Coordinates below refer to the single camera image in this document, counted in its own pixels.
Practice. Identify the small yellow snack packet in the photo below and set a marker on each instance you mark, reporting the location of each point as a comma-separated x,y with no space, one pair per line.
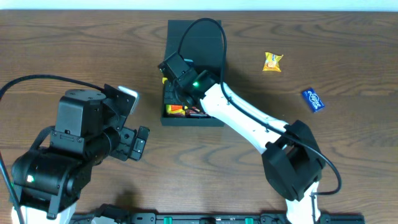
271,63

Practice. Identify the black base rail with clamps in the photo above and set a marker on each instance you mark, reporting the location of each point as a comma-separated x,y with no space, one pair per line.
111,214

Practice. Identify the blue Eclipse mint tin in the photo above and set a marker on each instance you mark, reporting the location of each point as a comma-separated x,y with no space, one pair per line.
313,100

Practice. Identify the black gift box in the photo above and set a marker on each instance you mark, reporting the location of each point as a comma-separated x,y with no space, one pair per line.
201,46

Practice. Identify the long yellow orange snack packet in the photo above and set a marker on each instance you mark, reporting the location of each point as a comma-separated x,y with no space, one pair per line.
173,106

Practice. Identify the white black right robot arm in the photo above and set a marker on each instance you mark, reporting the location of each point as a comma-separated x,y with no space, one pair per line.
290,155

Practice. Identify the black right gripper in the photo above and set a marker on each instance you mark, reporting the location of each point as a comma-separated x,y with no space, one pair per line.
170,94

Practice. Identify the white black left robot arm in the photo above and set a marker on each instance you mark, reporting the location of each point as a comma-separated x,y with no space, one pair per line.
49,177

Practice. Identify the red Hello Panda box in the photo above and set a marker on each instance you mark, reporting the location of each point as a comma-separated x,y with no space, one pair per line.
195,113

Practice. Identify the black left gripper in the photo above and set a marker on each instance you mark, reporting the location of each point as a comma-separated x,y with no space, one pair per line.
129,142

